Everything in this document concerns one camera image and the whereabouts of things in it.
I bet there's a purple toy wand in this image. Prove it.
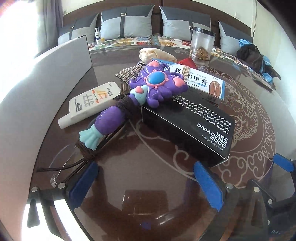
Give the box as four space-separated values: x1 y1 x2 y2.
78 59 189 151

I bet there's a red snack packet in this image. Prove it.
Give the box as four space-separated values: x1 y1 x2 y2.
177 57 198 69

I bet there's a dark brown cord tassel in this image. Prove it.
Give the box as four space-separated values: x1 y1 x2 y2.
36 92 137 183

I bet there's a clear plastic jar black lid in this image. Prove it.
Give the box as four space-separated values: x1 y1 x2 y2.
190 27 216 61

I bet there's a grey curtain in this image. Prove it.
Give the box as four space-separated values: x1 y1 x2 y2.
36 0 63 53

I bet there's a white storage box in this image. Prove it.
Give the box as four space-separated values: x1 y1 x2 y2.
1 36 92 240

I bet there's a grey pillow far left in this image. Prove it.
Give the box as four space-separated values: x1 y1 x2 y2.
58 14 99 45

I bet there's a floral sofa cushion cover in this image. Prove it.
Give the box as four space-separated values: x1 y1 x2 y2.
88 35 276 90

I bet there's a rhinestone bow hair clip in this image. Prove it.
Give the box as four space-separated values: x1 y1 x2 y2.
115 62 145 84

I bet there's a white lotion bottle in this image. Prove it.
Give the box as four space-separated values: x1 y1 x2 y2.
95 28 101 45

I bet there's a white sunscreen tube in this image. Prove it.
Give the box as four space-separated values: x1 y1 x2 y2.
58 81 120 129

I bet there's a beige cloth bundle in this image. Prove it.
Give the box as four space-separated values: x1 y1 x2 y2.
139 48 177 63

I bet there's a black and blue clothes pile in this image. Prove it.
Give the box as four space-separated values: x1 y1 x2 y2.
236 39 281 84

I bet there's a blue white ointment box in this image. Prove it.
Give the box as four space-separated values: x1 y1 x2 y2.
153 58 225 104

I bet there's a grey pillow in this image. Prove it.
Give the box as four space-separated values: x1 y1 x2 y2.
58 14 99 45
159 6 211 42
100 5 154 40
218 21 253 56

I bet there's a grey pillow far right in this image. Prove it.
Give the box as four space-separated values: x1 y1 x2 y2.
218 21 253 56

